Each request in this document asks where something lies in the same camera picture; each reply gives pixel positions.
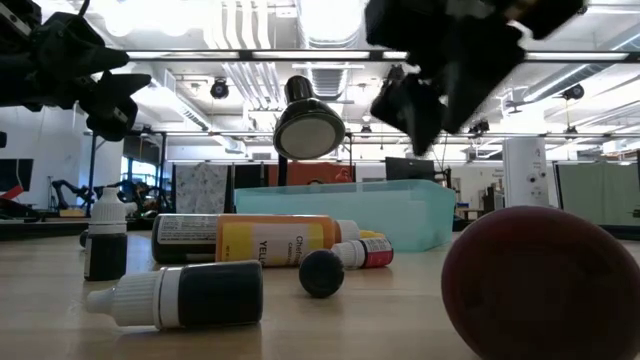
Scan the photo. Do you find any white pillar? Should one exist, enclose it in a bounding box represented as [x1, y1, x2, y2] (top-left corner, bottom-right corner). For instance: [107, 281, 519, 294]
[502, 137, 550, 209]

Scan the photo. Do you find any large green food coloring bottle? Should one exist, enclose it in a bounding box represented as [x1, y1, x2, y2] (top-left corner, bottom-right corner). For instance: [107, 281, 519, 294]
[151, 213, 220, 265]

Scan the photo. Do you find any black overhead crossbar with lights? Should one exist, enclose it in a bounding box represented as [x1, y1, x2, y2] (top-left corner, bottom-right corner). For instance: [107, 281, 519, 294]
[124, 48, 640, 63]

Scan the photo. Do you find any small purple dropper bottle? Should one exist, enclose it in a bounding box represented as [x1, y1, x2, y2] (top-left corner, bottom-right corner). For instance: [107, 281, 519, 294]
[298, 248, 346, 300]

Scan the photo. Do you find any large red food coloring bottle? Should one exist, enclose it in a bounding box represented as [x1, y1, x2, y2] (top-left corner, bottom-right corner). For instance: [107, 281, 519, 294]
[440, 204, 640, 360]

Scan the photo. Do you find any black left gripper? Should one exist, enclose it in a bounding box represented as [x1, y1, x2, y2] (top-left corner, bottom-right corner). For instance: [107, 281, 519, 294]
[0, 12, 151, 142]

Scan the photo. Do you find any black wall screen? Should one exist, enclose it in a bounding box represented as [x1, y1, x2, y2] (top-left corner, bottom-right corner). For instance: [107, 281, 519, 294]
[0, 158, 35, 194]

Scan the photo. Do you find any small red dropper bottle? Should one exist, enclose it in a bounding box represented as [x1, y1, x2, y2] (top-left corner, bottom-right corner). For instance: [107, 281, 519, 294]
[331, 235, 395, 271]

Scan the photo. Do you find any orange partition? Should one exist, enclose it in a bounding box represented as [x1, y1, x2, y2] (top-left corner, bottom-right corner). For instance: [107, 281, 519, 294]
[267, 162, 356, 187]

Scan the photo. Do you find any black desk lamp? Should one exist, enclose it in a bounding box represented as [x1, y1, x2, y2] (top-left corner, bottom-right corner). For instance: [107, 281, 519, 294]
[272, 74, 347, 187]

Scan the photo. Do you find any teal translucent plastic bin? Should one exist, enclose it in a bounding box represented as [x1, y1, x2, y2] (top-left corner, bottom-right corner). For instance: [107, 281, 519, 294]
[233, 178, 457, 254]

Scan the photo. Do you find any marble pattern panel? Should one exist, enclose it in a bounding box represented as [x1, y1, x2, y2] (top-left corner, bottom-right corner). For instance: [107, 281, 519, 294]
[174, 163, 230, 215]

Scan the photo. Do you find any small black dropper bottle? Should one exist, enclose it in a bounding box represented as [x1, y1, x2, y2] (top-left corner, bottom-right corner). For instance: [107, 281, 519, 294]
[85, 259, 265, 331]

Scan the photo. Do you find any black monitor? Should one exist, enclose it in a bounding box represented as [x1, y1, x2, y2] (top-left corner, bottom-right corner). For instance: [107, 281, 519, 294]
[384, 156, 437, 182]

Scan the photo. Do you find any large yellow food coloring bottle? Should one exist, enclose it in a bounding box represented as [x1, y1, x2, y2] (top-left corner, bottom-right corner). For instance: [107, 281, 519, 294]
[214, 213, 387, 269]

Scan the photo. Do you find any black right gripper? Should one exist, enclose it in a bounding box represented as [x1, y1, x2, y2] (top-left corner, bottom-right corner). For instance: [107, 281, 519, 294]
[364, 0, 526, 156]

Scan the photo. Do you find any small dark dropper bottle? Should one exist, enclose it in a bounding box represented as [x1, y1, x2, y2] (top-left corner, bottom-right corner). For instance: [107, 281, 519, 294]
[83, 186, 129, 282]

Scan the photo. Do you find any green curtain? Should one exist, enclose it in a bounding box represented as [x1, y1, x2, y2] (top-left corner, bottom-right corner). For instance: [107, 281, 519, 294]
[555, 162, 640, 226]

